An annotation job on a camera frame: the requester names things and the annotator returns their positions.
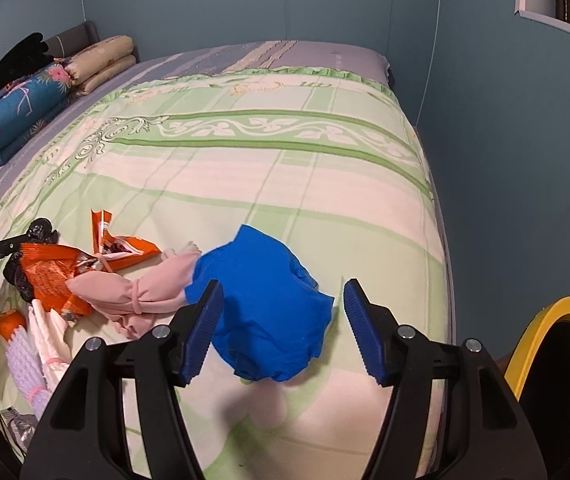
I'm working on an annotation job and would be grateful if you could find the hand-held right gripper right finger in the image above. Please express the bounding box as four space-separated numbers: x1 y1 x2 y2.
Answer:
343 278 548 480

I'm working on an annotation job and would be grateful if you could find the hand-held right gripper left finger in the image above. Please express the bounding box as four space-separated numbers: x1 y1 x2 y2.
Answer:
20 280 226 480

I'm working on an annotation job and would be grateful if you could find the orange mandarin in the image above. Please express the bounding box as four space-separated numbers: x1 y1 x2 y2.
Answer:
0 310 28 343

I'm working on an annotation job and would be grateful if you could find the black sock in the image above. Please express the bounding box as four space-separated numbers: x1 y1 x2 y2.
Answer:
4 217 60 303

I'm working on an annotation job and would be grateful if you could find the large orange snack wrapper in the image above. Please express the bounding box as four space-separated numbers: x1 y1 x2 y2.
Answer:
19 242 110 321

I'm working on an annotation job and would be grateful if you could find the blue cloth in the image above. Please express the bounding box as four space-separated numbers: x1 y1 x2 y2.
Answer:
185 225 336 382

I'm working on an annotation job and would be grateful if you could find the white pink cloth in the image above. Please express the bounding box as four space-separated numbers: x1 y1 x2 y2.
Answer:
27 299 73 381

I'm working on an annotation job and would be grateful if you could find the torn orange snack wrapper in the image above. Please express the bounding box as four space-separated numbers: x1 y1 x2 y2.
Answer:
90 208 163 273

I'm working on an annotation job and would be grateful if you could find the yellow-rimmed black bin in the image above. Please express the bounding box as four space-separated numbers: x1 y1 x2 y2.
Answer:
504 296 570 461

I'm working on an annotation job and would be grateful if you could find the blue floral pillow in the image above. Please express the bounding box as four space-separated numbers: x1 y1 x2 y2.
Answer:
0 62 74 167

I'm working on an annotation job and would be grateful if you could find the green patterned quilt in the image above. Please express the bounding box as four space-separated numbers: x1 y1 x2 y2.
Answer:
0 67 453 480

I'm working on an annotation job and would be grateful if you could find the black cloth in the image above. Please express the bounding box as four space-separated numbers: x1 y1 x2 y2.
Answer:
0 32 50 103

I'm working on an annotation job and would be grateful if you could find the beige floral pillow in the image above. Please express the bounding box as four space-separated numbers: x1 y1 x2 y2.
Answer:
65 35 133 86
72 55 138 96

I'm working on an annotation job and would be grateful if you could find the bed with purple sheet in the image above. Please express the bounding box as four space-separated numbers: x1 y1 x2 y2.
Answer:
0 39 456 480

